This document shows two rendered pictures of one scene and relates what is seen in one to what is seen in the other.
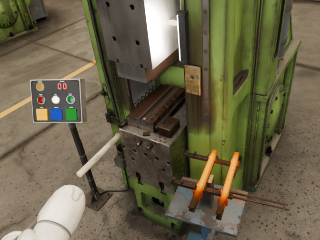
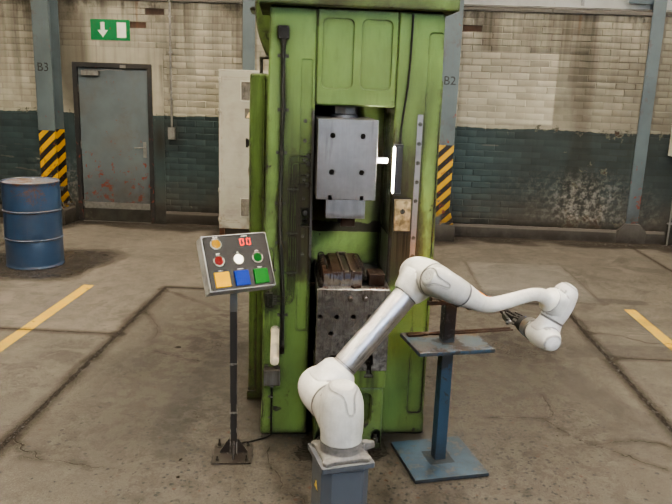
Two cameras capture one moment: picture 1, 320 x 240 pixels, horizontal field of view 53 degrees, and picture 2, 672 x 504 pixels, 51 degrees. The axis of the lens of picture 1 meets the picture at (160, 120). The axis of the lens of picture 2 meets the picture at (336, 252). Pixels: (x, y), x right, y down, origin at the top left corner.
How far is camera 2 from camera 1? 267 cm
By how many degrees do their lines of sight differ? 44
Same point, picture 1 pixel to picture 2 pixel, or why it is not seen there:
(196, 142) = not seen: hidden behind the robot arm
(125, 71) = (338, 208)
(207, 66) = (418, 197)
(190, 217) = (444, 349)
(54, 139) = (70, 420)
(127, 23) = (353, 152)
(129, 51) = (349, 183)
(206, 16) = (420, 147)
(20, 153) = (21, 449)
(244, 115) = not seen: hidden behind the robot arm
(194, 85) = (404, 220)
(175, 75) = (334, 243)
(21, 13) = not seen: outside the picture
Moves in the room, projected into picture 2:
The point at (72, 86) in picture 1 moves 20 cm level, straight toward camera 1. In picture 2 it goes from (257, 241) to (290, 247)
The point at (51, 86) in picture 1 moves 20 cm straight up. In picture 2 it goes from (230, 243) to (230, 202)
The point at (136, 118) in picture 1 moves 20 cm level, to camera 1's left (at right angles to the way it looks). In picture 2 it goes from (339, 272) to (308, 277)
